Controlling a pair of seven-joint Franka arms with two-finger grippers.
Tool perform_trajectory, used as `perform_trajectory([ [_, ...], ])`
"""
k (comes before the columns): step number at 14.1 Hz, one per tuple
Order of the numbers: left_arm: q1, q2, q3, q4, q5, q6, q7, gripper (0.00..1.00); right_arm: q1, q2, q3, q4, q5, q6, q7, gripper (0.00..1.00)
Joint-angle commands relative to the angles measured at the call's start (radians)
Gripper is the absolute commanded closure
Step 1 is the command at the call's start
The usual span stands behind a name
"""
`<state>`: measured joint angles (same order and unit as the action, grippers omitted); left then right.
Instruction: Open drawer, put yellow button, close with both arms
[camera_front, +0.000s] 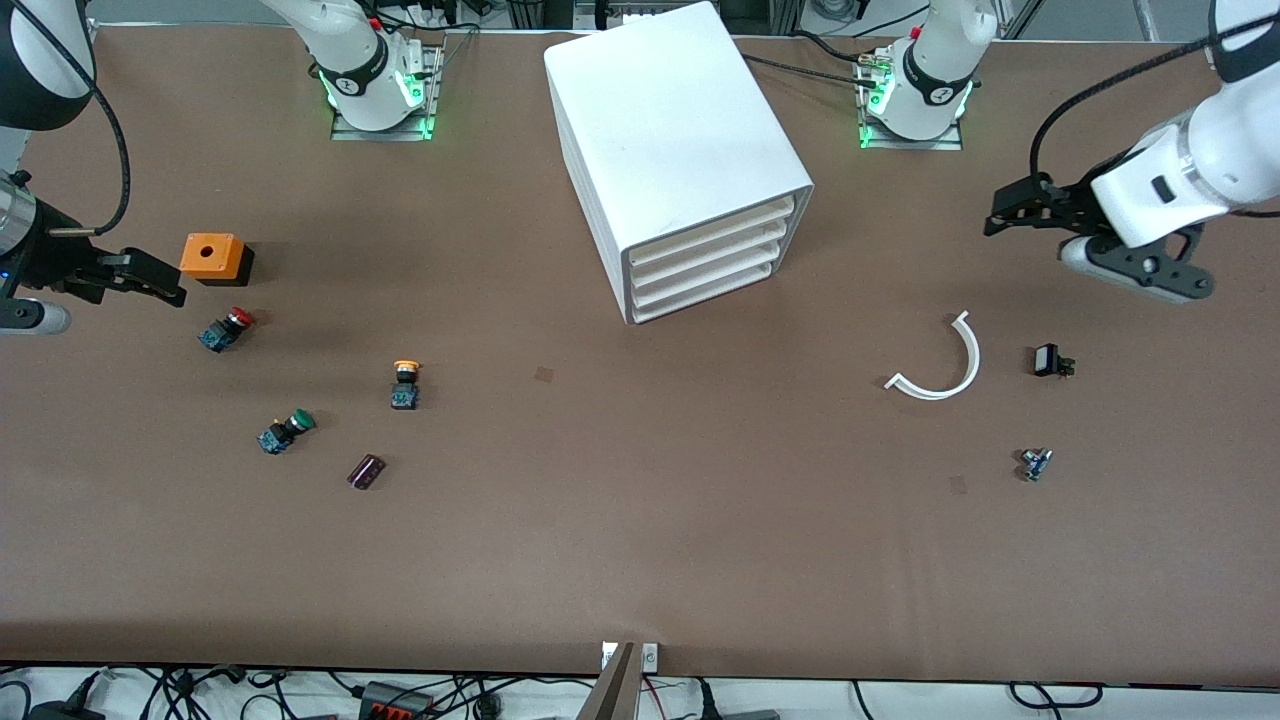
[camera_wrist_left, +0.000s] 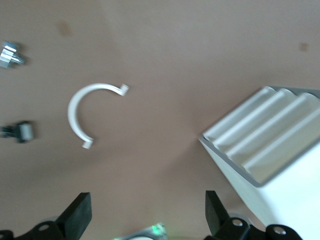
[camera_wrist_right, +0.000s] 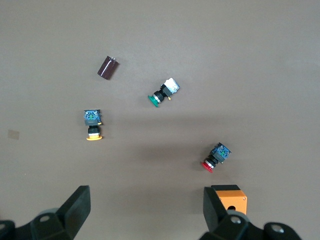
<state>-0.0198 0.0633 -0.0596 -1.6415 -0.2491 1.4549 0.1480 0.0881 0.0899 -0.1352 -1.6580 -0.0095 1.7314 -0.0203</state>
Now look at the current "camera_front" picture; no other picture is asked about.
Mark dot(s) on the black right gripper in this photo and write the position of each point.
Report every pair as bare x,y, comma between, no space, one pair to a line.
50,257

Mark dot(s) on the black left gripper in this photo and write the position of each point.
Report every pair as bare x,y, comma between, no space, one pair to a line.
1068,204

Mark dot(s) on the yellow push button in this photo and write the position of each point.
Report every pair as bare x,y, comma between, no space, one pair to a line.
404,395

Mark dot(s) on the white plastic drawer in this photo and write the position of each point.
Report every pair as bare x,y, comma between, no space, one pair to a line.
712,236
712,268
712,284
712,252

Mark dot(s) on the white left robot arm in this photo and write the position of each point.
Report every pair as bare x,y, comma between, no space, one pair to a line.
1230,130

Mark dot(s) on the orange button box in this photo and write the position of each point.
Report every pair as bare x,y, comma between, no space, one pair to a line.
210,255

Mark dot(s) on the red push button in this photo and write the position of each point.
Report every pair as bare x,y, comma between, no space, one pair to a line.
222,332

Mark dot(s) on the green push button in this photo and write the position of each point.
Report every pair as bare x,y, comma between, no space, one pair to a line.
280,433

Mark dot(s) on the white drawer cabinet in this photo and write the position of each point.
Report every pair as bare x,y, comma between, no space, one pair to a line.
660,120

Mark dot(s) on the purple cylindrical component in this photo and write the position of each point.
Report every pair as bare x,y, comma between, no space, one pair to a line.
366,472

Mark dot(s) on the black power adapter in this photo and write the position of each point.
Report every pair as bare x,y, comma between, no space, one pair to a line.
65,712

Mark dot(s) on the black power strip red switches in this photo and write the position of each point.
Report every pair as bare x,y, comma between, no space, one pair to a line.
395,705

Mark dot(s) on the brown wooden beam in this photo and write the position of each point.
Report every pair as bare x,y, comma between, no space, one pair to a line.
612,695

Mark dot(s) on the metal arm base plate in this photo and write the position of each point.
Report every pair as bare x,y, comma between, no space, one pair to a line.
915,145
385,134

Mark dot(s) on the white curved plastic bracket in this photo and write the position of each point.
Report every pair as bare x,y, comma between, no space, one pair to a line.
973,350

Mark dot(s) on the black switch white face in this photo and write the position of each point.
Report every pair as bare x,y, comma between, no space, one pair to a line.
1048,360

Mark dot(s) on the aluminium frame profile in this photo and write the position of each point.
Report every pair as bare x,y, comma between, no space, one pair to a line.
1020,18

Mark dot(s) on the small metal toggle switch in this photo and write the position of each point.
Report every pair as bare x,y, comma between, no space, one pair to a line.
1035,465

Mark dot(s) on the small white mounting bracket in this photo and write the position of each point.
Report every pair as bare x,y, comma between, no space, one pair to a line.
607,655
650,656

